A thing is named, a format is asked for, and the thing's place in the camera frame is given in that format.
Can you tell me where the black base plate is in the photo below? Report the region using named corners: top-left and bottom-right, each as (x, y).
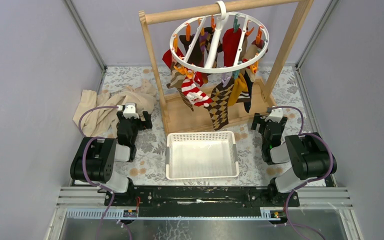
top-left (104, 184), bottom-right (300, 218)

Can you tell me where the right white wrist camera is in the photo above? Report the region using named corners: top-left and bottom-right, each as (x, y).
top-left (265, 107), bottom-right (283, 123)

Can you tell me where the navy sock beige red cuff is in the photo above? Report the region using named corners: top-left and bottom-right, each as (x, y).
top-left (243, 71), bottom-right (254, 113)

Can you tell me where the brown yellow argyle sock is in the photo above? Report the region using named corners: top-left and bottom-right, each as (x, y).
top-left (205, 78), bottom-right (235, 131)

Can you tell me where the wooden hanging rack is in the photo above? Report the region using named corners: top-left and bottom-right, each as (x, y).
top-left (138, 0), bottom-right (313, 134)

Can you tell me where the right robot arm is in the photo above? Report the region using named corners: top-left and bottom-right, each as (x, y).
top-left (251, 111), bottom-right (337, 206)

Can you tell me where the mustard yellow sock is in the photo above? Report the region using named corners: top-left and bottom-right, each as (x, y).
top-left (227, 73), bottom-right (248, 107)

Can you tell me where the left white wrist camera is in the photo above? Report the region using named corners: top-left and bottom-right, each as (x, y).
top-left (117, 102), bottom-right (140, 119)

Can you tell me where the beige crumpled cloth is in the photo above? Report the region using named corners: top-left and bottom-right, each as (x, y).
top-left (72, 79), bottom-right (157, 137)

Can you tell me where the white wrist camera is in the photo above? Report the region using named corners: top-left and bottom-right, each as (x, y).
top-left (265, 107), bottom-right (283, 123)
top-left (117, 102), bottom-right (140, 119)

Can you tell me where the white plastic basket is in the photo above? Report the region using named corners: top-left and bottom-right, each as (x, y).
top-left (165, 131), bottom-right (240, 181)

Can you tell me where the brown white striped sock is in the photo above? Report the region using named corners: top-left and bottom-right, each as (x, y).
top-left (236, 80), bottom-right (251, 103)

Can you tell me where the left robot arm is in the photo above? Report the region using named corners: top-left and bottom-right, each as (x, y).
top-left (70, 111), bottom-right (153, 206)

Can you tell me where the floral table mat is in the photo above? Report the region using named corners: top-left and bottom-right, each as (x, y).
top-left (79, 65), bottom-right (327, 187)

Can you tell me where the white round clip hanger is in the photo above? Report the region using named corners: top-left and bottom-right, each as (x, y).
top-left (162, 11), bottom-right (270, 75)

